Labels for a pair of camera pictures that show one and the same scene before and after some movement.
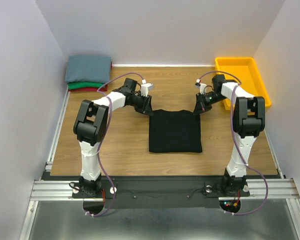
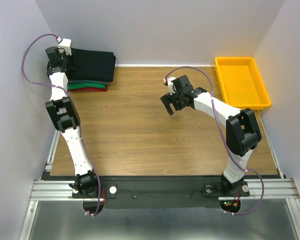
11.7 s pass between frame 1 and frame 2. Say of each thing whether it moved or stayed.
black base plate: stayed
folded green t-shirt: stayed
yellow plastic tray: stayed
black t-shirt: moved
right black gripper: moved
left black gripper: moved
